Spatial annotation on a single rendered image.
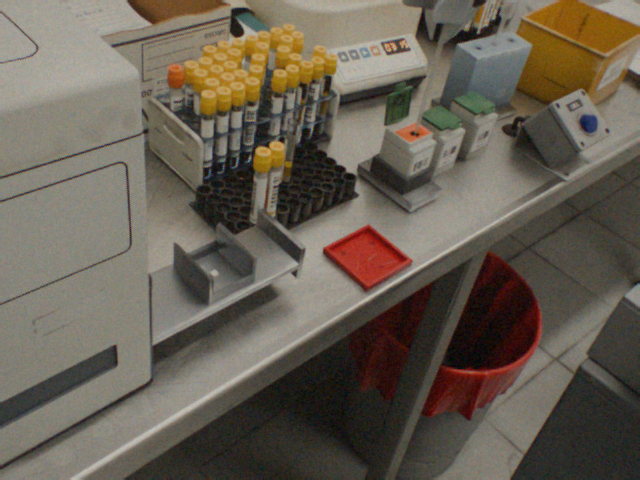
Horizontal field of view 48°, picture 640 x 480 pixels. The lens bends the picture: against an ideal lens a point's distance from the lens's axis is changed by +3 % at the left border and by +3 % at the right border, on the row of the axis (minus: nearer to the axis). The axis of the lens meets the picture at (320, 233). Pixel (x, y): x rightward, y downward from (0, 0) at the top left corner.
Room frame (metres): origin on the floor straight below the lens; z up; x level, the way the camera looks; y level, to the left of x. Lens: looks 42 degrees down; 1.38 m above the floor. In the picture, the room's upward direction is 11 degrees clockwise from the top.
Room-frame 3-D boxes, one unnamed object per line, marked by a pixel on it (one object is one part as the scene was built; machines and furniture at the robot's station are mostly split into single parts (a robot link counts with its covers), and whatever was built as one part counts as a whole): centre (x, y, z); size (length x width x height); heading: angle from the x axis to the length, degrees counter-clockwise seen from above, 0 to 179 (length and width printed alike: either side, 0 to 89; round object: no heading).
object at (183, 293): (0.42, 0.10, 0.92); 0.21 x 0.07 x 0.05; 139
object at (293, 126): (0.62, 0.05, 0.93); 0.01 x 0.01 x 0.10; 49
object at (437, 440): (0.95, -0.25, 0.22); 0.38 x 0.37 x 0.44; 139
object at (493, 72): (0.89, -0.18, 0.92); 0.10 x 0.07 x 0.10; 131
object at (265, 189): (0.61, 0.06, 0.93); 0.17 x 0.09 x 0.11; 139
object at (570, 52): (1.00, -0.31, 0.93); 0.13 x 0.13 x 0.10; 54
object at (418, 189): (0.68, -0.08, 0.89); 0.09 x 0.05 x 0.04; 50
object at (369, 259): (0.54, -0.05, 0.88); 0.07 x 0.07 x 0.01; 49
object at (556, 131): (0.82, -0.27, 0.92); 0.13 x 0.07 x 0.08; 49
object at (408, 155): (0.68, -0.08, 0.92); 0.05 x 0.04 x 0.06; 50
